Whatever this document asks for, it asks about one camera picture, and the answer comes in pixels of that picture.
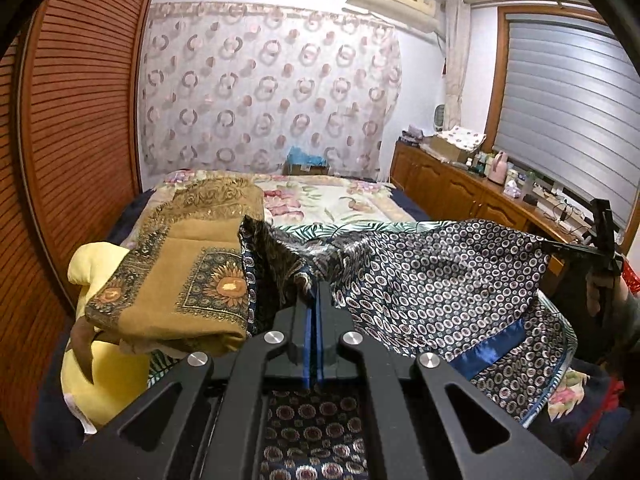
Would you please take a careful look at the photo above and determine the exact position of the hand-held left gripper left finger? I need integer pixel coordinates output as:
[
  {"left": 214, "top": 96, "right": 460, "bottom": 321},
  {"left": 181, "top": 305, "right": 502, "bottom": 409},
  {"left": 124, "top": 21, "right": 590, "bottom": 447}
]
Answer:
[{"left": 65, "top": 280, "right": 317, "bottom": 480}]

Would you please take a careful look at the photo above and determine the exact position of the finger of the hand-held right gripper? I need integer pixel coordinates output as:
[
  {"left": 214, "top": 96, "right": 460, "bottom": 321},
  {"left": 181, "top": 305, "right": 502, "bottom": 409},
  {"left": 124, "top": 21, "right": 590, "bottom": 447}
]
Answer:
[{"left": 542, "top": 237, "right": 601, "bottom": 263}]

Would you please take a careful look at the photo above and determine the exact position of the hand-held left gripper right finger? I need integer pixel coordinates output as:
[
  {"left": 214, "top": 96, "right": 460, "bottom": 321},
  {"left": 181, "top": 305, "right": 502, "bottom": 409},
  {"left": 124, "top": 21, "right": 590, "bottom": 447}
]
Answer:
[{"left": 315, "top": 280, "right": 576, "bottom": 480}]

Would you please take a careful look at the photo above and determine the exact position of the dark patterned satin pajama top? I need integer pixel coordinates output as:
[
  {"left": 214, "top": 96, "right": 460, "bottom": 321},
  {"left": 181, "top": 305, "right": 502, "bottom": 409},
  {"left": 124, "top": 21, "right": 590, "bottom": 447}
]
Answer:
[{"left": 235, "top": 215, "right": 576, "bottom": 480}]

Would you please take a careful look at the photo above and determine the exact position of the person's right forearm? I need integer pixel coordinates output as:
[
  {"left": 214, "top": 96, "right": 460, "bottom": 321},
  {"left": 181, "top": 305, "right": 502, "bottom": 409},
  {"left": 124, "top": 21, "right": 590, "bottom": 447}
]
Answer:
[{"left": 605, "top": 260, "right": 640, "bottom": 366}]

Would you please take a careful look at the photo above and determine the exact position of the person's right hand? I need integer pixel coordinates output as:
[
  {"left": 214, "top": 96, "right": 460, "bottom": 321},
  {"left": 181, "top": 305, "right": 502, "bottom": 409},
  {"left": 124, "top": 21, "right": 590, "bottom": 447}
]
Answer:
[{"left": 586, "top": 260, "right": 619, "bottom": 319}]

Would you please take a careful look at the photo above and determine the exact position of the pink thermos jug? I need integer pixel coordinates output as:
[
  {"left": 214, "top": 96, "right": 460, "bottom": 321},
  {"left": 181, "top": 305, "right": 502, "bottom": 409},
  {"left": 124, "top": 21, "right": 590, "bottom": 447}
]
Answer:
[{"left": 487, "top": 151, "right": 508, "bottom": 184}]

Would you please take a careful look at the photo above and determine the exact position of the grey window blind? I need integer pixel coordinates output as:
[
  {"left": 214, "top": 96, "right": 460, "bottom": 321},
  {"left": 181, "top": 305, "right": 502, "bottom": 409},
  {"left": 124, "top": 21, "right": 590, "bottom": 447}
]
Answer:
[{"left": 492, "top": 20, "right": 636, "bottom": 231}]

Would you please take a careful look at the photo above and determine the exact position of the wooden sideboard cabinet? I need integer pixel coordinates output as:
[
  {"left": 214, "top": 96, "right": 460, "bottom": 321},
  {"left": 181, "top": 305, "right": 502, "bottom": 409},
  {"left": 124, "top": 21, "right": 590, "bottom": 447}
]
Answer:
[{"left": 389, "top": 140, "right": 596, "bottom": 281}]

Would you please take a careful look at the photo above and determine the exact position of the white spotted cloth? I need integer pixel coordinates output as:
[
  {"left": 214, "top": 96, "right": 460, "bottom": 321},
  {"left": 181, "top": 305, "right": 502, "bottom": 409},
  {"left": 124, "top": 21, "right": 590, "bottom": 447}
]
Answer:
[{"left": 437, "top": 126, "right": 488, "bottom": 151}]

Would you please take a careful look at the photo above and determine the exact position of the open cardboard box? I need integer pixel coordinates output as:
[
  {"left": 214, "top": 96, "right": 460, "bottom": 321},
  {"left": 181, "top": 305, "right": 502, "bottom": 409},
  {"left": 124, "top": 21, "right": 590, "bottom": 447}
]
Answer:
[{"left": 427, "top": 135, "right": 476, "bottom": 163}]

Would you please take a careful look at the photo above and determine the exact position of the gold patterned folded cloth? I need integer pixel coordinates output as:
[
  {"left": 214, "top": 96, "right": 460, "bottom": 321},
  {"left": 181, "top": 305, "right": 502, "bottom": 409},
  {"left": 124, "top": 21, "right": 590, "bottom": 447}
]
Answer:
[{"left": 85, "top": 172, "right": 266, "bottom": 356}]

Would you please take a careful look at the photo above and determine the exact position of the small cardboard box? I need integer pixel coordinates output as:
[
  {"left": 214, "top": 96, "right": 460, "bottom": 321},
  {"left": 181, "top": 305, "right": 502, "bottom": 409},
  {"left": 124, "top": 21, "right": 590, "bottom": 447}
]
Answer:
[{"left": 285, "top": 160, "right": 331, "bottom": 177}]

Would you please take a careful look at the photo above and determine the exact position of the blue plastic bag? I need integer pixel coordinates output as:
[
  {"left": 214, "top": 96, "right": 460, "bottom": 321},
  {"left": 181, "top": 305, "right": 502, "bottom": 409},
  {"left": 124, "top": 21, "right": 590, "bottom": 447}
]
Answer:
[{"left": 287, "top": 146, "right": 328, "bottom": 167}]

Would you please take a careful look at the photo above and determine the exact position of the yellow plush toy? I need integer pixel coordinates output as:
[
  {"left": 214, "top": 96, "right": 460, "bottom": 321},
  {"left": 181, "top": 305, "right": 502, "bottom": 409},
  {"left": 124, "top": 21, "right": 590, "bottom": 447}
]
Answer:
[{"left": 60, "top": 242, "right": 151, "bottom": 436}]

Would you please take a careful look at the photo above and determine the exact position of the beige tied window curtain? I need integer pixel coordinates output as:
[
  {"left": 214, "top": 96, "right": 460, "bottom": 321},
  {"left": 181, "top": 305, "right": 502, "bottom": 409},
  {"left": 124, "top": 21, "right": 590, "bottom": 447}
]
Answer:
[{"left": 442, "top": 0, "right": 473, "bottom": 128}]

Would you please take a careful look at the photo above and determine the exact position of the circle patterned sheer curtain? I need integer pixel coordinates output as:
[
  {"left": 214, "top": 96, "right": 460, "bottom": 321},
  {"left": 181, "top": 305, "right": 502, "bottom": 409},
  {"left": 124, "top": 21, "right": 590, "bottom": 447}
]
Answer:
[{"left": 140, "top": 1, "right": 403, "bottom": 177}]

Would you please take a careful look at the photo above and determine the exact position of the wooden louvered wardrobe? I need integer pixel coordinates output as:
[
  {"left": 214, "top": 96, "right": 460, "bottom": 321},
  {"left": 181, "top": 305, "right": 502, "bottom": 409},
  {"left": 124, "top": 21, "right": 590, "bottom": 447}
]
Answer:
[{"left": 0, "top": 0, "right": 166, "bottom": 441}]

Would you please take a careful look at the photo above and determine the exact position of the wooden window frame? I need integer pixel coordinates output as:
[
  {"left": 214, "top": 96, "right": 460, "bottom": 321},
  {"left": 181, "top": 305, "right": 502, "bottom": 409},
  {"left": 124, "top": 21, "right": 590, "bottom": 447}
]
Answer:
[{"left": 484, "top": 5, "right": 613, "bottom": 156}]

